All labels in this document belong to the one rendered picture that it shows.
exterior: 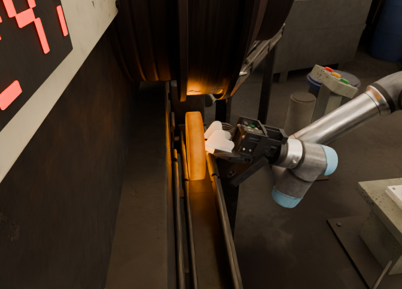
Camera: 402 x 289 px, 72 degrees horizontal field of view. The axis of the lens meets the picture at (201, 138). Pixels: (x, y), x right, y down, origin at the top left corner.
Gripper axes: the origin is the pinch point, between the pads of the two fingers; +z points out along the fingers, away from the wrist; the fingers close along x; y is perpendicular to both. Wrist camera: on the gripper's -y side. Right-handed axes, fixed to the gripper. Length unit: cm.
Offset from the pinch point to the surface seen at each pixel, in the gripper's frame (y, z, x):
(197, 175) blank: -3.7, -0.4, 7.4
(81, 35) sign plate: 28.1, 19.2, 35.1
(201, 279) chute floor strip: -10.9, -1.5, 26.0
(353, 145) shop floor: -35, -133, -89
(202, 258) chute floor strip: -10.3, -2.0, 22.3
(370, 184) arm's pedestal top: -20, -85, -24
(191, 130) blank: 5.0, 3.1, 3.8
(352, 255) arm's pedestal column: -48, -87, -11
